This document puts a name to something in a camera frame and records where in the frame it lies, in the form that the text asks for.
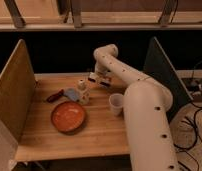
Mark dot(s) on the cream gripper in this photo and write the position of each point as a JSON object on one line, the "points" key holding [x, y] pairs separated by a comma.
{"points": [[101, 76]]}

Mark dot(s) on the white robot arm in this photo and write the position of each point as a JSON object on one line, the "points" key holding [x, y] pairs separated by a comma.
{"points": [[146, 102]]}

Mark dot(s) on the small white patterned bottle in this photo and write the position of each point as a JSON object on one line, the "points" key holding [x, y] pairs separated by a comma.
{"points": [[83, 92]]}

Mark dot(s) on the orange round plate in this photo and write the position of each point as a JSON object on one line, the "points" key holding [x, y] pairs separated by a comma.
{"points": [[68, 117]]}

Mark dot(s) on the right dark side panel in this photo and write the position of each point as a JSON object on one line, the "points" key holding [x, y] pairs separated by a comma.
{"points": [[158, 65]]}

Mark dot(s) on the left wooden side panel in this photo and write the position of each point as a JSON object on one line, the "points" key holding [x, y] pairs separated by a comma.
{"points": [[17, 86]]}

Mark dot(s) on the wooden shelf rack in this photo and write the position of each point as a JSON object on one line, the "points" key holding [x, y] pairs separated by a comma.
{"points": [[100, 15]]}

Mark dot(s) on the dark red handle tool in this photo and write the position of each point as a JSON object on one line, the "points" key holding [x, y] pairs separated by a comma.
{"points": [[55, 96]]}

